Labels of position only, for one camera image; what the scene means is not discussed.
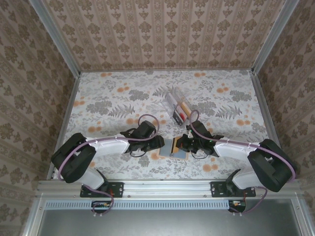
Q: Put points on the black card with red circle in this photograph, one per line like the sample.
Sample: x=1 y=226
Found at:
x=178 y=116

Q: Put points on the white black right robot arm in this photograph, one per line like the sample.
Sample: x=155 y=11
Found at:
x=233 y=152

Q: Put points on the grey metal panel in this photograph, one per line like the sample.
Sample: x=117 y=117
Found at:
x=172 y=223

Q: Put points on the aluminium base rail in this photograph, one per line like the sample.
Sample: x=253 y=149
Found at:
x=167 y=188

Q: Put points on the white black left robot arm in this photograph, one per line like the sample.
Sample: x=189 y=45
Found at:
x=108 y=148

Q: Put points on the floral patterned table cover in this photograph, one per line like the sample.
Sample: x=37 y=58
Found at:
x=110 y=93

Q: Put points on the orange credit card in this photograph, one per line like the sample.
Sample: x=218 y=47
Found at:
x=185 y=108

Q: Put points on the orange card with black stripe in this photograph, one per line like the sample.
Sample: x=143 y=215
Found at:
x=175 y=145

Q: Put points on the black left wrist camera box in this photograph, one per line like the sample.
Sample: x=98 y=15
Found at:
x=146 y=128

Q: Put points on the aluminium frame post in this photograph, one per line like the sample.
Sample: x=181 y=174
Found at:
x=273 y=37
x=56 y=37

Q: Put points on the clear acrylic card stand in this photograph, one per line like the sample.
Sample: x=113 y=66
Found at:
x=172 y=98

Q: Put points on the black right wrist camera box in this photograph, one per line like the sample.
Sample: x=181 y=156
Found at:
x=200 y=130

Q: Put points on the thin aluminium frame beam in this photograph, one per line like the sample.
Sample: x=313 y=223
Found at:
x=172 y=71

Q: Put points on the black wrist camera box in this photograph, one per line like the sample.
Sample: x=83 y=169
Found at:
x=200 y=130
x=146 y=128

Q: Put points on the aluminium side frame beam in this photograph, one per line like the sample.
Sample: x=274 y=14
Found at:
x=265 y=108
x=67 y=113

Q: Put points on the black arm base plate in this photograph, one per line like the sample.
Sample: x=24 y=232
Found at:
x=217 y=189
x=116 y=189

